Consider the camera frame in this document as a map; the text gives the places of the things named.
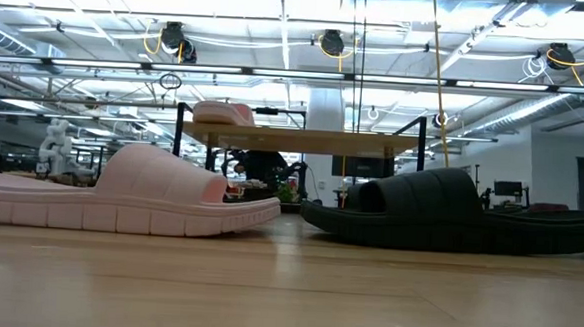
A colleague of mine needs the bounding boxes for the pink slide sandal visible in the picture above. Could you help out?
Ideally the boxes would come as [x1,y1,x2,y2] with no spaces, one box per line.
[192,99,257,128]
[0,135,286,243]

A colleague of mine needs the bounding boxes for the black slide sandal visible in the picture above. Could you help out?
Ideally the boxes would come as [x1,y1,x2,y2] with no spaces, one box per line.
[298,158,584,260]

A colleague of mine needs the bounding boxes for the wooden shelf with black legs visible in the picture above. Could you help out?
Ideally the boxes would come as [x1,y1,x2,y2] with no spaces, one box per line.
[170,100,429,184]

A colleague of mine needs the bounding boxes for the person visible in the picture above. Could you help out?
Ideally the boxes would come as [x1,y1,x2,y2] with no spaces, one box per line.
[224,147,297,205]

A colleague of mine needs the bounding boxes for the small green room plant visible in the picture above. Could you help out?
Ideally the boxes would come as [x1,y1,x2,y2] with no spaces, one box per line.
[274,181,300,206]

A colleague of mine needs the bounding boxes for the white building column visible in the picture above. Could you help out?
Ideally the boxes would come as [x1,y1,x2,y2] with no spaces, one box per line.
[302,86,348,208]

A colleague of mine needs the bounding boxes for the large black monitor screen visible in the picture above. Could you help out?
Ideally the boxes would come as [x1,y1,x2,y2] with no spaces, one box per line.
[330,154,388,180]

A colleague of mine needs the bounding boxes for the small black monitor screen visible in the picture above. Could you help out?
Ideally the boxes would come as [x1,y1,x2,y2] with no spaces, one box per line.
[493,179,525,199]

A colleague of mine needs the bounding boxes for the white robot figure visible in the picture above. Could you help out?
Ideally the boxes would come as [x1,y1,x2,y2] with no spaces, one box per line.
[36,116,76,179]

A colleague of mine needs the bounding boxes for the black ceiling cable reel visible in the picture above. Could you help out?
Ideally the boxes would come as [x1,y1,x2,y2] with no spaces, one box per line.
[157,19,200,65]
[319,28,348,59]
[545,41,579,73]

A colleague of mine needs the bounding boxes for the yellow hanging cable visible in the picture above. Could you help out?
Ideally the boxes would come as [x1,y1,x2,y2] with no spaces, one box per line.
[422,0,460,170]

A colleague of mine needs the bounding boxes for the silver ventilation duct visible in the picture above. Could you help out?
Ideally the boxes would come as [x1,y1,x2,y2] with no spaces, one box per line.
[466,87,584,143]

